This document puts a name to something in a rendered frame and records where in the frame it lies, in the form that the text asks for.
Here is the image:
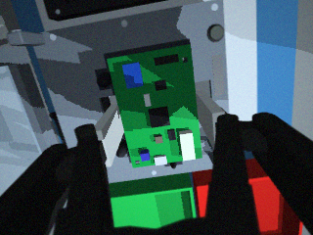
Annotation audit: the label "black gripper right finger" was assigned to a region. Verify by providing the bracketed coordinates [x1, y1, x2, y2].
[196, 90, 313, 235]

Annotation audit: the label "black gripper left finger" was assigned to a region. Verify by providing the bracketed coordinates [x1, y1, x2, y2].
[0, 104, 124, 235]

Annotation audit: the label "red bin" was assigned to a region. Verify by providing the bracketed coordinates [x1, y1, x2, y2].
[192, 159, 303, 235]

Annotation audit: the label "green circuit board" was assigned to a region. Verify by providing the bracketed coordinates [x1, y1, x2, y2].
[107, 44, 202, 168]

